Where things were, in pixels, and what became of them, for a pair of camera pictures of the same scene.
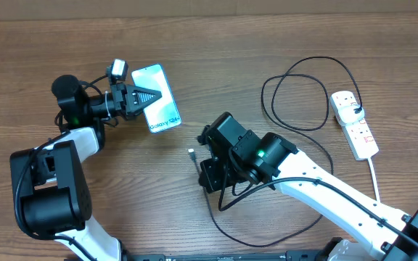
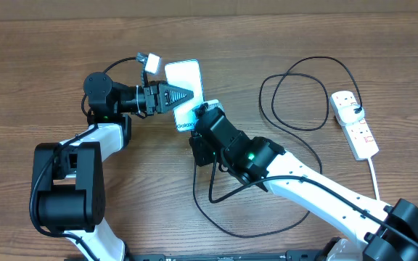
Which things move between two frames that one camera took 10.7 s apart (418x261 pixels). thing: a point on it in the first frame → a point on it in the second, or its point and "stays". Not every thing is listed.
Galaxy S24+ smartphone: [162, 114] → [186, 75]
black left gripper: [125, 98] → [157, 100]
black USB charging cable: [252, 244] → [283, 75]
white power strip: [356, 135] stays
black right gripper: [208, 166] → [202, 157]
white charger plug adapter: [347, 114] stays
